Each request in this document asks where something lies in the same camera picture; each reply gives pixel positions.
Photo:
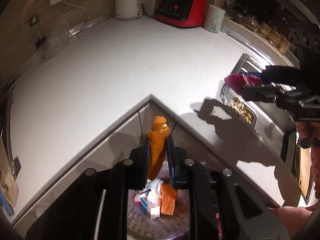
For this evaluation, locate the person's right forearm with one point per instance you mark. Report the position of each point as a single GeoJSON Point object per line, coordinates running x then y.
{"type": "Point", "coordinates": [316, 175]}

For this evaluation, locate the red snack packet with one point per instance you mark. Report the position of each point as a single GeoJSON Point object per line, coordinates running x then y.
{"type": "Point", "coordinates": [237, 82]}

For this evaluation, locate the black panel round holes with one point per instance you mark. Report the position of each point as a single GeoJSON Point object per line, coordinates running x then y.
{"type": "Point", "coordinates": [305, 40]}

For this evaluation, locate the beige cloth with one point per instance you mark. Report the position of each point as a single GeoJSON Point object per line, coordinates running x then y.
{"type": "Point", "coordinates": [7, 180]}

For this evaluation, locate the glass teapot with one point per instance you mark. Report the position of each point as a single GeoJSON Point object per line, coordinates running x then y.
{"type": "Point", "coordinates": [251, 23]}

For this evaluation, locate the clear plastic edge strip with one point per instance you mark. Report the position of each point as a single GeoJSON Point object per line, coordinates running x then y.
{"type": "Point", "coordinates": [100, 23]}

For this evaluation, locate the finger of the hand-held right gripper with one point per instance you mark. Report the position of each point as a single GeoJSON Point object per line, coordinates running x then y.
{"type": "Point", "coordinates": [280, 76]}
{"type": "Point", "coordinates": [260, 93]}

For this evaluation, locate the wooden cutting board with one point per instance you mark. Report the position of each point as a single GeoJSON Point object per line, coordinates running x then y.
{"type": "Point", "coordinates": [305, 175]}

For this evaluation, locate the foil tray with food scraps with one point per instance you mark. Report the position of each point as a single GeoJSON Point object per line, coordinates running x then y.
{"type": "Point", "coordinates": [242, 112]}

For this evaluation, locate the glossy cabinet door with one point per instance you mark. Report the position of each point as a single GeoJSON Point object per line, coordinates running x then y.
{"type": "Point", "coordinates": [212, 150]}
{"type": "Point", "coordinates": [100, 155]}

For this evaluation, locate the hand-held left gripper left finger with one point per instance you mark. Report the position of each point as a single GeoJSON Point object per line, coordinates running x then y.
{"type": "Point", "coordinates": [146, 160]}

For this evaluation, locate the ceramic cup flower print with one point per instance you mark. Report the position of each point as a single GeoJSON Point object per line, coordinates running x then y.
{"type": "Point", "coordinates": [213, 20]}

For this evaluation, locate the white electric kettle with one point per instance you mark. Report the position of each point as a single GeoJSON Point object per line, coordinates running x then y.
{"type": "Point", "coordinates": [127, 0]}

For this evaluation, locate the person's right hand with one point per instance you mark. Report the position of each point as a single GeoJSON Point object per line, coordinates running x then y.
{"type": "Point", "coordinates": [301, 128]}

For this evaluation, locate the clear plastic bag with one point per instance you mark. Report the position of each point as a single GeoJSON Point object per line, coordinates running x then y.
{"type": "Point", "coordinates": [55, 40]}

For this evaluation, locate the brown ceramic cup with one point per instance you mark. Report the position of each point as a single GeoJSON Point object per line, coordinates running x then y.
{"type": "Point", "coordinates": [238, 17]}

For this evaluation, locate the blue white milk carton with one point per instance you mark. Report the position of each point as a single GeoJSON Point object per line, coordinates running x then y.
{"type": "Point", "coordinates": [147, 205]}

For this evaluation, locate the bin with plastic liner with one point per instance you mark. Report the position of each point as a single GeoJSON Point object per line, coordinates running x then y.
{"type": "Point", "coordinates": [155, 227]}

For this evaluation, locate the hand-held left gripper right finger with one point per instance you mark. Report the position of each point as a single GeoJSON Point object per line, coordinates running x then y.
{"type": "Point", "coordinates": [171, 162]}

